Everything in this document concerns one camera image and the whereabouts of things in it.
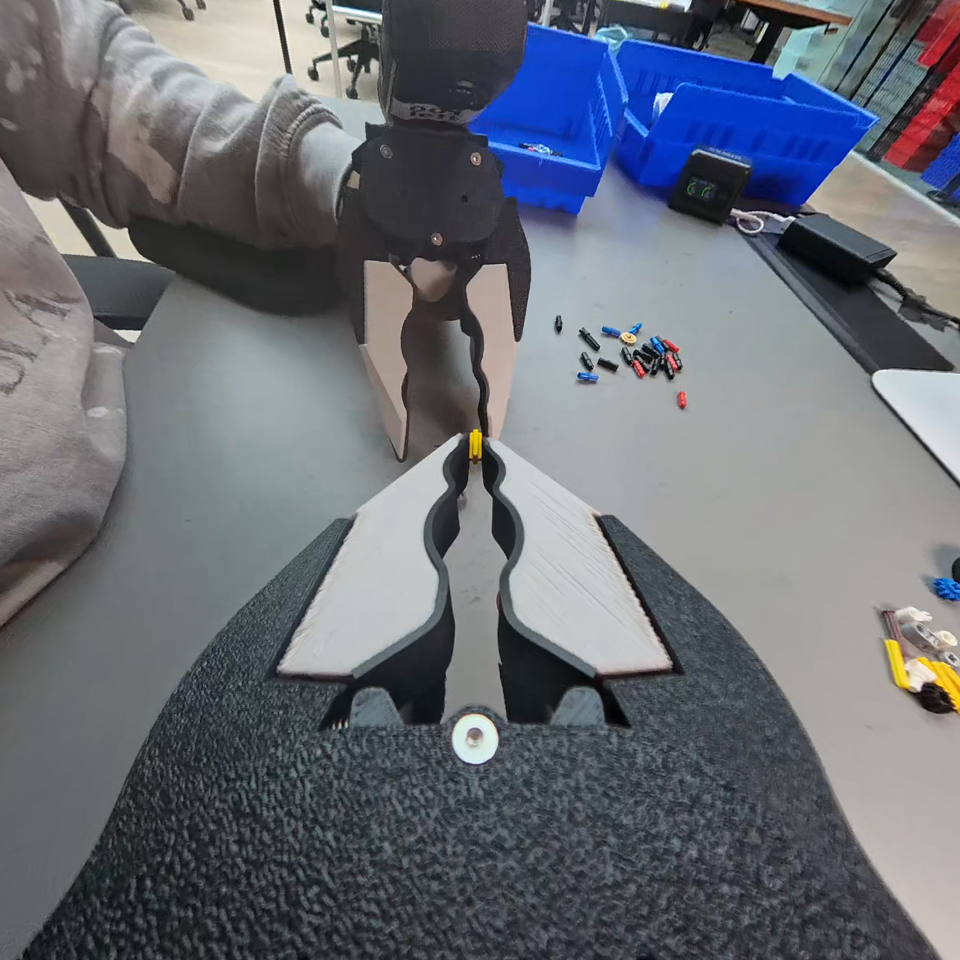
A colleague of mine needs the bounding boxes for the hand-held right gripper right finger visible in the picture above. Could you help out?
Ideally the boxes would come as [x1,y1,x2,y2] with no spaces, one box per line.
[482,437,675,681]

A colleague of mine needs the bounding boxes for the grey desk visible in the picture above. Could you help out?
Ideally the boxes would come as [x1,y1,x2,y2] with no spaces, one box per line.
[0,97,960,960]

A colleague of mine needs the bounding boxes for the long blue plastic bin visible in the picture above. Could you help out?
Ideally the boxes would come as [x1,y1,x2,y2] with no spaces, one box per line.
[613,37,880,210]

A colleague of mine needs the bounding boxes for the black charger with green display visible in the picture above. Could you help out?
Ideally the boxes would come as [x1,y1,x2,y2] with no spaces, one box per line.
[667,146,753,226]

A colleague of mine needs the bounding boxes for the black power adapter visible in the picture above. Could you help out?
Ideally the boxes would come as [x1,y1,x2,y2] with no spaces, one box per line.
[776,212,899,286]

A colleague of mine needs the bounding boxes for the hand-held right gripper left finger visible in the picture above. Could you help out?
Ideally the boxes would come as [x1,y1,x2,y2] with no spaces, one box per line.
[276,433,470,681]

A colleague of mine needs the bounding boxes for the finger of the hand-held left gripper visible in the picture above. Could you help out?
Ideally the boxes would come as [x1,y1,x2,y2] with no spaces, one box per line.
[358,259,415,462]
[457,262,520,441]

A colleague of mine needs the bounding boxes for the pile of small connector pins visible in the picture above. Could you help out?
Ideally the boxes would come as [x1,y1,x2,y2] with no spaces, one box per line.
[555,316,684,385]

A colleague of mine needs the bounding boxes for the black office chair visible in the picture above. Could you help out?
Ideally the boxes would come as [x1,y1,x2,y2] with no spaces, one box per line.
[306,0,384,99]
[60,198,175,333]

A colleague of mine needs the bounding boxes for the stacks of coloured storage bins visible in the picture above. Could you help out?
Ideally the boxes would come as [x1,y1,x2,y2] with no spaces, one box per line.
[855,0,960,192]

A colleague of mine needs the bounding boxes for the black adapter cable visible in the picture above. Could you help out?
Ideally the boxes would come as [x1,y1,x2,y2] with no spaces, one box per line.
[870,266,960,333]

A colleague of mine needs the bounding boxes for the white cable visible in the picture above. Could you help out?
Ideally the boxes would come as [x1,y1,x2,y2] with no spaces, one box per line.
[731,208,796,238]

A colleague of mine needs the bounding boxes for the person's left forearm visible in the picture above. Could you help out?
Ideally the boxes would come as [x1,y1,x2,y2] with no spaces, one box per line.
[90,67,363,252]

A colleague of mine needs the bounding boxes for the wooden top table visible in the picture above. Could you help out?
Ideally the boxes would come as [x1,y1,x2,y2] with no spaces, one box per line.
[731,0,856,65]

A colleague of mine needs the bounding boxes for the white book stand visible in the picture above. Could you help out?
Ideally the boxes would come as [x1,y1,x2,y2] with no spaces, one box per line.
[871,369,960,485]

